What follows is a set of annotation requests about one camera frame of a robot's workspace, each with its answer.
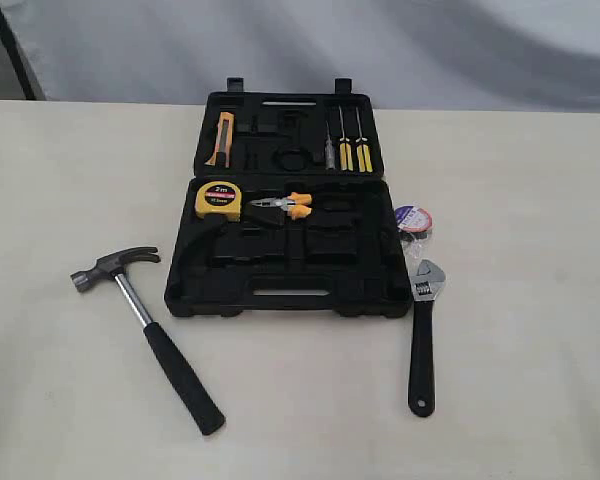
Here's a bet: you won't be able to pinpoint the electrical tape roll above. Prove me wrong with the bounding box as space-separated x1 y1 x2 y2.
394 205 433 272

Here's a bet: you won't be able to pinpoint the adjustable wrench black handle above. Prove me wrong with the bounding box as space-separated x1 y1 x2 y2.
408 259 446 418

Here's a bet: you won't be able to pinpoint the claw hammer black grip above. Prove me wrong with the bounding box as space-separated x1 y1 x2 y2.
70 246 226 436

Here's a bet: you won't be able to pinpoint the black plastic tool case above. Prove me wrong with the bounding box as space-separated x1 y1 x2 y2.
164 78 412 318

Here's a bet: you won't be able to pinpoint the clear voltage tester screwdriver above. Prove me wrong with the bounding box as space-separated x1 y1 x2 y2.
324 121 335 170

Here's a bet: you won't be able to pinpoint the yellow tape measure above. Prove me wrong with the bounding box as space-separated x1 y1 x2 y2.
194 181 242 222

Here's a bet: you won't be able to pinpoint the orange utility knife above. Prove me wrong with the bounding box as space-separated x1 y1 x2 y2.
205 111 235 168

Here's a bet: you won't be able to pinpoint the black stand pole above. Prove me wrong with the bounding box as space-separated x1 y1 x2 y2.
0 7 38 101

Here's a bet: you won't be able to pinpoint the orange handled pliers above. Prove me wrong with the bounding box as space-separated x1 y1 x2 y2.
249 192 313 220

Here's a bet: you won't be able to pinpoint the left yellow handled screwdriver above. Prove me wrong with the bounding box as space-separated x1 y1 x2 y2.
338 107 353 171

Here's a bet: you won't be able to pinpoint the yellow handled screwdriver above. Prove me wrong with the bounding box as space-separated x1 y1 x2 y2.
355 108 373 173
338 107 353 171

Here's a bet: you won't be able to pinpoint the right yellow handled screwdriver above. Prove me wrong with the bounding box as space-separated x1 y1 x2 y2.
355 108 373 173

